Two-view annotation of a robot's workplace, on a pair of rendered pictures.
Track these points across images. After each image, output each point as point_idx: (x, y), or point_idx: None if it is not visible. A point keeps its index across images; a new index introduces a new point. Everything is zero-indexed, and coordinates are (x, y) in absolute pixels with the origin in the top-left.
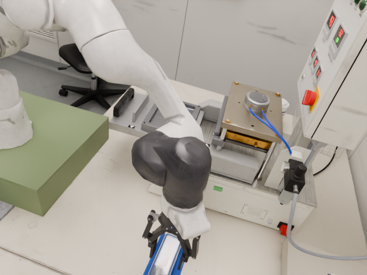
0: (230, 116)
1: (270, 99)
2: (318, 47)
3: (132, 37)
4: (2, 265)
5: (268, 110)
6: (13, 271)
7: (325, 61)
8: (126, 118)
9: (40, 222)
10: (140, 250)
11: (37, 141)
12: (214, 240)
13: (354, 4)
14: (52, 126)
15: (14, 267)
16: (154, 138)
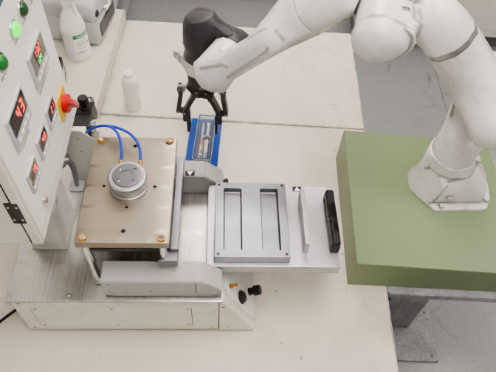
0: (166, 151)
1: (99, 215)
2: (29, 156)
3: (286, 3)
4: (331, 118)
5: (107, 185)
6: (320, 117)
7: (43, 99)
8: (311, 201)
9: (333, 153)
10: (230, 155)
11: (399, 185)
12: None
13: (20, 25)
14: (407, 215)
15: (322, 119)
16: (235, 31)
